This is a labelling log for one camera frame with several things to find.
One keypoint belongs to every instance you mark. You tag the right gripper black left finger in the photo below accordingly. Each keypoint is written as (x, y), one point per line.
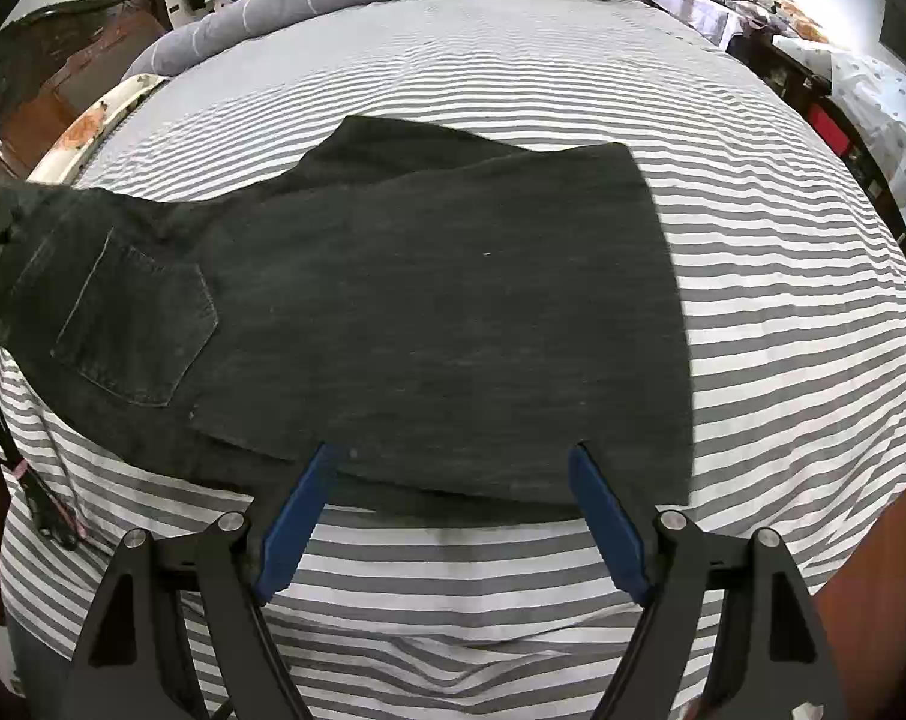
(133, 658)

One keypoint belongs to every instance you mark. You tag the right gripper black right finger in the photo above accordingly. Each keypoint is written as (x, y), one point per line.
(771, 657)

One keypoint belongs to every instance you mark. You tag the dark grey denim pants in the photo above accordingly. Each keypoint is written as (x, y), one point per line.
(450, 313)

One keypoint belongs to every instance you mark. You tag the person's right forearm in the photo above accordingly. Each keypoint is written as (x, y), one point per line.
(863, 608)

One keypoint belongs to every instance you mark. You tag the grey white striped bed sheet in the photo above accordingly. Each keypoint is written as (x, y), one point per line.
(793, 293)

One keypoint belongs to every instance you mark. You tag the white floral pillow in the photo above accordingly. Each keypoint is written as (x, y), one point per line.
(64, 161)

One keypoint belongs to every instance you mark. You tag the cluttered side bed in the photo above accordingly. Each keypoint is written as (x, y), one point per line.
(855, 102)

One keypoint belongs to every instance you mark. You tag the dark wooden headboard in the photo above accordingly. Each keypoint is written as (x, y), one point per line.
(60, 59)

